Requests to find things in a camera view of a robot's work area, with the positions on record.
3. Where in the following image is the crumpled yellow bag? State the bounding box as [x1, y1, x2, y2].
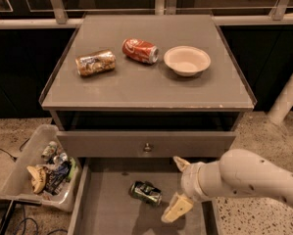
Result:
[26, 165, 46, 194]

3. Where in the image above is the gold brown can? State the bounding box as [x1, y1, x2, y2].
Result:
[75, 49, 116, 76]

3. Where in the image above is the white paper bowl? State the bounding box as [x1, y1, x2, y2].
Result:
[164, 46, 211, 77]

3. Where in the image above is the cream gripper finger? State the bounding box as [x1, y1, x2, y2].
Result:
[161, 193, 194, 223]
[173, 156, 190, 172]

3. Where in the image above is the red cola can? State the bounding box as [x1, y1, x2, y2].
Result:
[122, 38, 159, 65]

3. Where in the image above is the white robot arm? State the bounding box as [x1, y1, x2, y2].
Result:
[162, 149, 293, 223]

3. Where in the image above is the round drawer knob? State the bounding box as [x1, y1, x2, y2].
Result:
[143, 143, 152, 153]

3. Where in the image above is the blue floor cable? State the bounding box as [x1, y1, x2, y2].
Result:
[14, 205, 40, 235]

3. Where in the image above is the can in bin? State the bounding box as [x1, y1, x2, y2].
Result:
[41, 141, 58, 161]

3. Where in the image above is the grey drawer cabinet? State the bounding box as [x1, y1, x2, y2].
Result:
[38, 14, 259, 159]

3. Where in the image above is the black floor cable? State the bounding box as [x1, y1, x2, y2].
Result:
[0, 136, 31, 162]

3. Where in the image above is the grey open middle drawer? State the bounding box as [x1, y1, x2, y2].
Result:
[68, 158, 221, 235]

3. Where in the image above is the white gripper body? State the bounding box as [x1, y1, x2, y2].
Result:
[181, 162, 219, 202]

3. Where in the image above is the grey top drawer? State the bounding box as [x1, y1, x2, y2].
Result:
[57, 131, 235, 158]

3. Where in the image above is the green soda can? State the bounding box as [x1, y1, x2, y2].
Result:
[129, 181, 163, 207]

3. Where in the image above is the clear plastic bin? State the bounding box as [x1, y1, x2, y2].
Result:
[0, 124, 81, 212]

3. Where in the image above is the metal window railing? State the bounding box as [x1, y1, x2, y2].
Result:
[0, 0, 293, 29]

